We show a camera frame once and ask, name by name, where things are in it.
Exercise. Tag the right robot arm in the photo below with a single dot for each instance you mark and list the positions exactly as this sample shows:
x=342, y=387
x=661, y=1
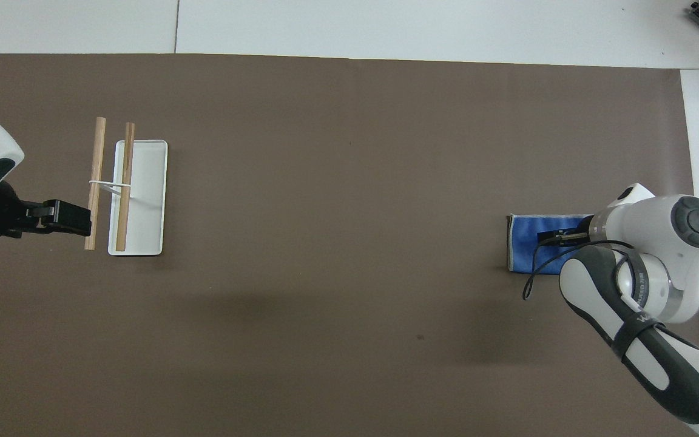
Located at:
x=677, y=255

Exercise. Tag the blue towel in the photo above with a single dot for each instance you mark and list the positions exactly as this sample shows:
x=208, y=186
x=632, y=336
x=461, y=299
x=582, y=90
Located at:
x=528, y=240

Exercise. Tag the white rack with wooden rods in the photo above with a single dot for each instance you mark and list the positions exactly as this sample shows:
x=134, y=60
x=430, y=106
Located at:
x=146, y=200

